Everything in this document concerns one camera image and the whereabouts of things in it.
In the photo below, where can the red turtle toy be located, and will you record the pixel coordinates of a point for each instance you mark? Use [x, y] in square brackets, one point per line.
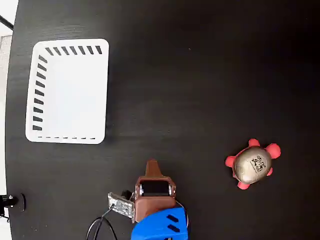
[250, 167]

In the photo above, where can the white plastic basket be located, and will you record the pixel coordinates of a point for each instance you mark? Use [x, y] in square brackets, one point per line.
[75, 95]

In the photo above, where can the black table clamp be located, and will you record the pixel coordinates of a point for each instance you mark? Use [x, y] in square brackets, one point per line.
[21, 202]

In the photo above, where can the black rod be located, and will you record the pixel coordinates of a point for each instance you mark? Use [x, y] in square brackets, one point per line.
[6, 22]

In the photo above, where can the bare camera circuit board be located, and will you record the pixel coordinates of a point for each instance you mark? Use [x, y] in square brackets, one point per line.
[121, 205]

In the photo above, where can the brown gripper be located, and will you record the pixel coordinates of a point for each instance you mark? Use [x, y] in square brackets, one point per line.
[154, 203]

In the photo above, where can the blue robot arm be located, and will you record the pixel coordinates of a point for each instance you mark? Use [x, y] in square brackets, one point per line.
[160, 225]

